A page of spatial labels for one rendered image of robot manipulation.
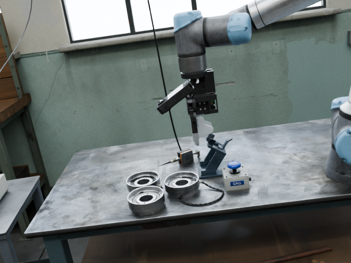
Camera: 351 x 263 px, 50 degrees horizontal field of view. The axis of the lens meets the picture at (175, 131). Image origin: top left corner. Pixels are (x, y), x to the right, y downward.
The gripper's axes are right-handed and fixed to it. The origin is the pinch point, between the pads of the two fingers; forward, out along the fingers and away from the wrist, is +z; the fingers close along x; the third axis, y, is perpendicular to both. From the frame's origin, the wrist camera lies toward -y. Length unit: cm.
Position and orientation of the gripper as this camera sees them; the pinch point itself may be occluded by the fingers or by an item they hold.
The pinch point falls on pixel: (195, 141)
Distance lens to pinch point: 108.6
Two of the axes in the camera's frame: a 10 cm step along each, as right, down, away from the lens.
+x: -0.3, -3.3, 9.4
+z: 1.4, 9.3, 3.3
